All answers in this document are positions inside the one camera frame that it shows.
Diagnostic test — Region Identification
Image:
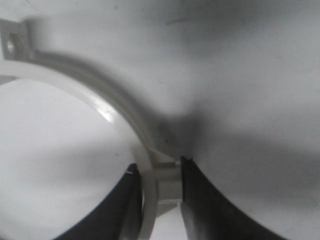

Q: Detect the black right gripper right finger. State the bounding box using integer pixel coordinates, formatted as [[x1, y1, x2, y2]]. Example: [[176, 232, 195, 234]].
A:
[[180, 157, 281, 240]]

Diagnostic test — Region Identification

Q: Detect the white half clamp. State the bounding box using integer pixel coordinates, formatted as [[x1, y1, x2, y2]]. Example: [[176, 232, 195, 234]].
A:
[[0, 19, 183, 240]]

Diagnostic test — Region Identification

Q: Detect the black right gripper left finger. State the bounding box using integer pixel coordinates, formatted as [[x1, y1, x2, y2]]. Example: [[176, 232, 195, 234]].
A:
[[58, 163, 143, 240]]

